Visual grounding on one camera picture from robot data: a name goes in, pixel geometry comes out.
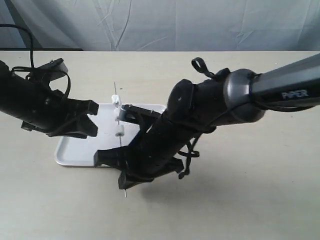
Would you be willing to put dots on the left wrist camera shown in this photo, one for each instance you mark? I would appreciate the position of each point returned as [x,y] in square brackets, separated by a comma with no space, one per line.
[53,70]

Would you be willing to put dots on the white marshmallow piece top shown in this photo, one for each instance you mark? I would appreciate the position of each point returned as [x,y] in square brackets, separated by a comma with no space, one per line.
[116,100]

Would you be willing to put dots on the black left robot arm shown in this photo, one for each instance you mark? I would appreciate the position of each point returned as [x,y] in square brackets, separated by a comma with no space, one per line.
[9,83]

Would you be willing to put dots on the white marshmallow piece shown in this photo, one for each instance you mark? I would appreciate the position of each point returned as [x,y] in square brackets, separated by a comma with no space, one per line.
[120,130]
[116,100]
[117,112]

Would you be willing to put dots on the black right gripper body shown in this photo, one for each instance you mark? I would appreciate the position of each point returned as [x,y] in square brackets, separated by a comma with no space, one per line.
[165,148]

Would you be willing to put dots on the white marshmallow piece bottom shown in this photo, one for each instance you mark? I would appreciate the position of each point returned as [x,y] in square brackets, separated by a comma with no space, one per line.
[120,130]

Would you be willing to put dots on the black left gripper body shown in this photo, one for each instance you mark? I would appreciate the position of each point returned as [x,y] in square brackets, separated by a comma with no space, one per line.
[45,110]

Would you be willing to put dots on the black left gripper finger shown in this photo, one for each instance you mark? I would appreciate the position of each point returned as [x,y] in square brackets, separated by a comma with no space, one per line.
[84,107]
[83,127]

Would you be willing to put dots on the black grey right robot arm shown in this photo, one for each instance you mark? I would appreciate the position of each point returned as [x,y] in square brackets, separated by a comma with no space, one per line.
[241,96]

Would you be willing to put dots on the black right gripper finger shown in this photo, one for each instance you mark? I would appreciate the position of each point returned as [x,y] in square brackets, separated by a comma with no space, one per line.
[115,157]
[126,181]

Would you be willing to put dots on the white rectangular plastic tray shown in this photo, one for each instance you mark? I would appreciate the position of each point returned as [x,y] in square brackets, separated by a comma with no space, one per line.
[76,152]

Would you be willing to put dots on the thin metal skewer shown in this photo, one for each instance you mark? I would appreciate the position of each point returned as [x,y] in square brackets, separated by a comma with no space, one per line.
[118,122]

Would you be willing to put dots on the blue-grey backdrop cloth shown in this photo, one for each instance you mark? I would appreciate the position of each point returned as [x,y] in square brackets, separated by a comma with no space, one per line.
[168,25]

